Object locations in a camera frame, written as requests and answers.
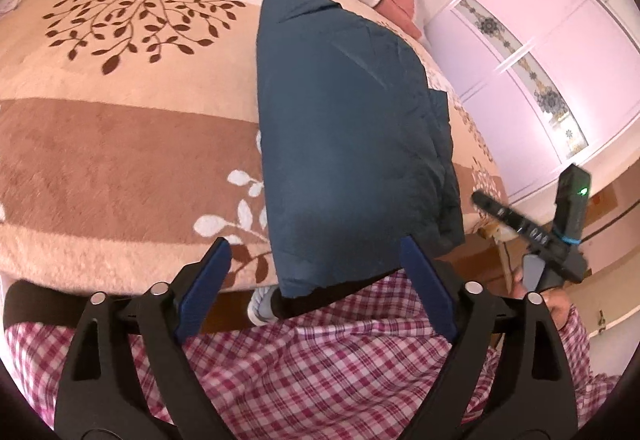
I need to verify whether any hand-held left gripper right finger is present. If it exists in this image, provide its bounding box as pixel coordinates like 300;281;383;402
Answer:
400;234;581;440

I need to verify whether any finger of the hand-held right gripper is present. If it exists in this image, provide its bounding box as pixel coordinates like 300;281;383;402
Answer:
471;190;556;246

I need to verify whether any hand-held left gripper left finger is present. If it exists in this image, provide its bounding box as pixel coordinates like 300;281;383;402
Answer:
54;236;233;440

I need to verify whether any blue padded jacket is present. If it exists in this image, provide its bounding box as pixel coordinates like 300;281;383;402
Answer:
255;0;466;298

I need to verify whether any person's right forearm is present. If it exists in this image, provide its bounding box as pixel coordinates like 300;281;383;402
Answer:
542;305;623;440

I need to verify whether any person's right hand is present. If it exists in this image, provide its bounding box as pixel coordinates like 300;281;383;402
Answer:
510;265;571;328

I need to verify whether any grey sneaker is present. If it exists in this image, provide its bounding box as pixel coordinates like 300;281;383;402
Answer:
247;285;281;326

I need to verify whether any person's plaid shirt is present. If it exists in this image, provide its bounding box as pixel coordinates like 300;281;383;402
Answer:
2;270;621;440

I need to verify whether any beige leaf print blanket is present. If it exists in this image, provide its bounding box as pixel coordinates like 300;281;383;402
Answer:
0;0;511;293

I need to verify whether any pink wardrobe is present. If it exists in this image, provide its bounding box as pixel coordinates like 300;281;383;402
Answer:
425;0;640;201

